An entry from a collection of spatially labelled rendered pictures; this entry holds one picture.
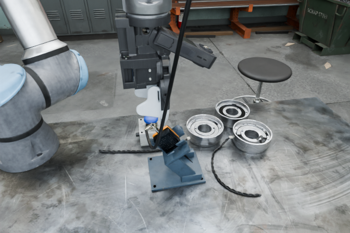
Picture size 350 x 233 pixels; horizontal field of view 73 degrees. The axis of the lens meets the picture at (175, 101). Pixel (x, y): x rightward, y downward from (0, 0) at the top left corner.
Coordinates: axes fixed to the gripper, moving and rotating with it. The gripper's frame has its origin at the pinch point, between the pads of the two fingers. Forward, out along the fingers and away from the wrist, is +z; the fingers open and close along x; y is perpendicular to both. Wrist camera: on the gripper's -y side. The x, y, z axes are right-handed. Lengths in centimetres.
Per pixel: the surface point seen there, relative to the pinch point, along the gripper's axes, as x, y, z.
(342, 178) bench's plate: 9.8, -41.6, 17.8
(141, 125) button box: -13.7, 4.4, 13.6
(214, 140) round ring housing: -5.7, -14.3, 15.1
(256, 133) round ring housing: -6.6, -27.1, 15.7
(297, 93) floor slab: -138, -155, 97
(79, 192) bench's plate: 2.1, 20.0, 18.2
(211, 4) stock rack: -329, -122, 50
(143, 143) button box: -9.9, 4.5, 17.1
